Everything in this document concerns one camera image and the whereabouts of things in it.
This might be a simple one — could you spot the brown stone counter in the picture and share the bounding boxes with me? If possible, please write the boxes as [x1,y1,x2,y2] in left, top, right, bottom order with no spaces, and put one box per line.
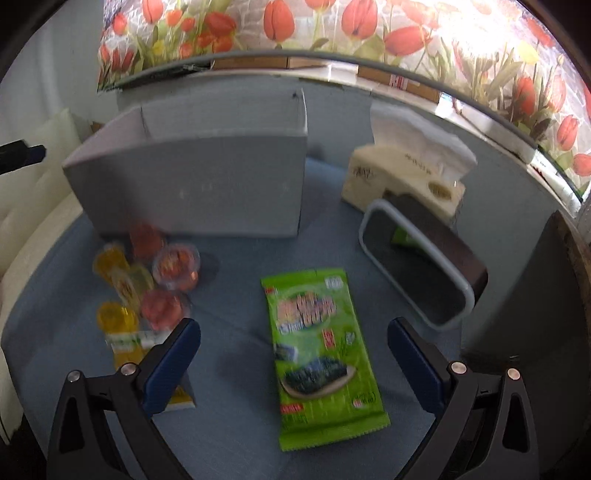
[554,212,591,324]

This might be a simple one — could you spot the blue tablecloth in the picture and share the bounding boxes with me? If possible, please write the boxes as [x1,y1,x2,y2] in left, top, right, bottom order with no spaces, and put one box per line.
[0,157,490,480]

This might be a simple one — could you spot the yellow snack packet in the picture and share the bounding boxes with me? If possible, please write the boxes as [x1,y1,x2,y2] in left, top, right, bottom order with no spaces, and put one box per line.
[108,330,197,412]

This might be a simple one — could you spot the black speaker with white frame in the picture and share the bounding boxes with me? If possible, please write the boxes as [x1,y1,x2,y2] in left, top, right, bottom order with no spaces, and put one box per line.
[359,191,489,332]

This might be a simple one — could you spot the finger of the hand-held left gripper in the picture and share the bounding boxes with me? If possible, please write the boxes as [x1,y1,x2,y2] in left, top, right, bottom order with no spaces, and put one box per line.
[0,141,47,176]

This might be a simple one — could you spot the tulip print window blind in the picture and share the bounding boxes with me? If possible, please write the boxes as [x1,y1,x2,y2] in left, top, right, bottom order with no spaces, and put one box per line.
[96,0,591,217]

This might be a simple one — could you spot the white sofa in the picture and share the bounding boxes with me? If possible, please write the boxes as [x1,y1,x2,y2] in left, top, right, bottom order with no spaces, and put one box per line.
[0,108,100,444]

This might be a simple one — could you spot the white cardboard box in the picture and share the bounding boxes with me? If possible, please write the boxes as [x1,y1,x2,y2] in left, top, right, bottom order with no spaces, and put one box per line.
[61,88,309,239]

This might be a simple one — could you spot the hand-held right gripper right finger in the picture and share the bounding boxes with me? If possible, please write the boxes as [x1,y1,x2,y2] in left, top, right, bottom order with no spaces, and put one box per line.
[387,318,541,480]

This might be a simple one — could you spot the green seaweed snack packet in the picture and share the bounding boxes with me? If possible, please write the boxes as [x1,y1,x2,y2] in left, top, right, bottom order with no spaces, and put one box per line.
[260,268,391,453]

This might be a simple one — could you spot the cream tissue pack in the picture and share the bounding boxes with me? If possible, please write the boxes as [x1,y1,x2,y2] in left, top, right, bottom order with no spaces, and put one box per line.
[341,111,478,217]

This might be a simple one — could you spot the pile of jelly cups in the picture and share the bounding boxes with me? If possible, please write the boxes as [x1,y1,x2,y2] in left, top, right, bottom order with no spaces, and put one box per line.
[92,224,202,335]

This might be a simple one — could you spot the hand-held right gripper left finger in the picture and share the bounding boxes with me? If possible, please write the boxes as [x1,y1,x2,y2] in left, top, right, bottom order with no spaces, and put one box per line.
[46,318,202,480]

